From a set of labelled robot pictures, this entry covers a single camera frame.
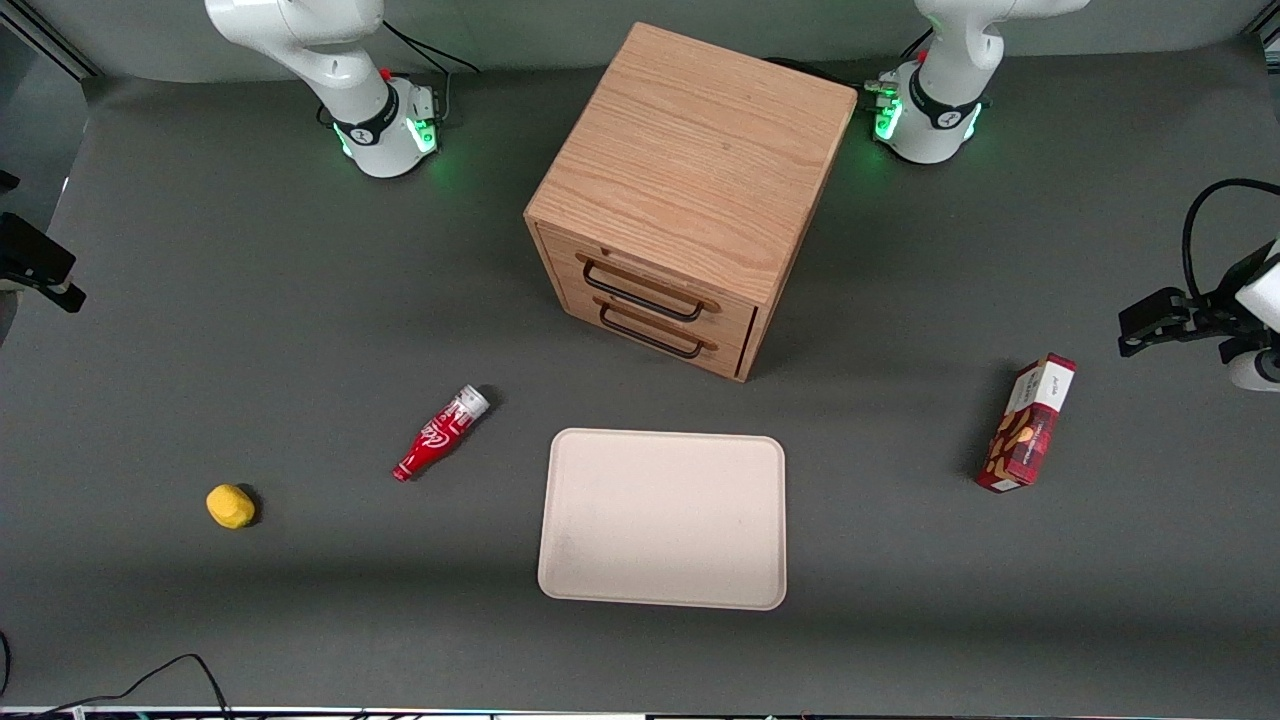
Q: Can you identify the wooden drawer with handle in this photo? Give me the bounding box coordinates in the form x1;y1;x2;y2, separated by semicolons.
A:
560;290;748;382
538;224;758;339

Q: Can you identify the dark metal drawer handle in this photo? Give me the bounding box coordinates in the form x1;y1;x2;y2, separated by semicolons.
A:
576;252;722;323
594;297;718;360

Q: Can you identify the oak wooden drawer cabinet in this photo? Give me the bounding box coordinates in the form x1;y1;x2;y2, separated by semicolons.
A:
523;22;860;384

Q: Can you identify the red plaid cookie box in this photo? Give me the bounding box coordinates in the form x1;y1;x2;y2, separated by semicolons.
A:
975;353;1078;494

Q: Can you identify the yellow lemon toy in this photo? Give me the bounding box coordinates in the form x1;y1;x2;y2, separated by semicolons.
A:
206;484;257;530

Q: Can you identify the red plastic cola bottle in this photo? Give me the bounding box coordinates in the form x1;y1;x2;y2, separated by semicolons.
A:
391;384;492;484

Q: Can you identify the beige rectangular tray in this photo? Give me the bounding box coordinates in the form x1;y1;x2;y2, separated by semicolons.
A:
537;428;788;611

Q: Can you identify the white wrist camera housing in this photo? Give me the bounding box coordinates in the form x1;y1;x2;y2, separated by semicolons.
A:
1218;340;1280;393

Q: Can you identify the black looped gripper cable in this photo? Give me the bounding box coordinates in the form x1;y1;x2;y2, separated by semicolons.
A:
1182;178;1280;301

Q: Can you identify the aluminium frame profile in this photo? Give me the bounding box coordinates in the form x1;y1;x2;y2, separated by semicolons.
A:
0;0;103;81

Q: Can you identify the black cable on table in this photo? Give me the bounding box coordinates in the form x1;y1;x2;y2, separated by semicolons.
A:
0;630;233;720

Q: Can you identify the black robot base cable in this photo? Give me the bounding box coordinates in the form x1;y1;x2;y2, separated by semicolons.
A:
763;28;935;93
318;18;483;129

